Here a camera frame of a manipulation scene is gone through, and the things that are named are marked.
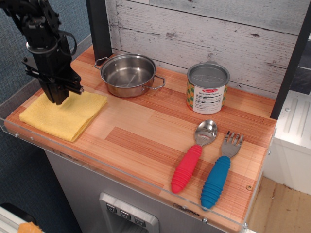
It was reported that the clear acrylic table guard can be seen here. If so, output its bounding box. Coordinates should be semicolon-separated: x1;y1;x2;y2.
0;48;276;231

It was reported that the small steel pot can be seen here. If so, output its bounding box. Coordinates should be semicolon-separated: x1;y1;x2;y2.
94;53;166;98

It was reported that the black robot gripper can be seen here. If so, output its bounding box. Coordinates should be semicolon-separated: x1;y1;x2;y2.
23;36;84;105

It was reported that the white side cabinet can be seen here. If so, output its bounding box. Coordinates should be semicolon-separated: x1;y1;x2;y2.
263;91;311;194

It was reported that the black vertical post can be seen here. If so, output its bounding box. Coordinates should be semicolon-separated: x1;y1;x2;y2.
270;0;311;120
86;0;113;61

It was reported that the orange object bottom left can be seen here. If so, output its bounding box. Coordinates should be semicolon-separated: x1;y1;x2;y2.
17;222;43;233

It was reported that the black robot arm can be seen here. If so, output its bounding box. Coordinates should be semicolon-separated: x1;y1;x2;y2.
0;0;84;105

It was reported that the grey toy fridge cabinet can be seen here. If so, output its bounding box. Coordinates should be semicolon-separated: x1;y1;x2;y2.
46;151;246;233

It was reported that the black vertical post left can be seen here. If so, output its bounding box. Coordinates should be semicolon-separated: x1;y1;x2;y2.
86;0;113;61

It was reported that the black vertical post right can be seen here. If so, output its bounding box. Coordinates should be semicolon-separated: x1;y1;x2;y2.
270;0;311;120

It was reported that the red handled spoon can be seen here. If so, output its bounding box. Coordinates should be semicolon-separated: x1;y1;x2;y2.
171;120;218;194

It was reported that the toy tin can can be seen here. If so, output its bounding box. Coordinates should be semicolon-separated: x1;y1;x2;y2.
186;61;230;115

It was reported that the yellow rag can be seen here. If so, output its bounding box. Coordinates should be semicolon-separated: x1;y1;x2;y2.
19;92;107;142

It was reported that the silver dispenser button panel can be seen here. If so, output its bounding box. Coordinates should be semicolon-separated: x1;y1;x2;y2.
99;192;159;233

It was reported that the blue handled fork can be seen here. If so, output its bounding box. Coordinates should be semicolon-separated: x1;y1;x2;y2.
200;132;243;209

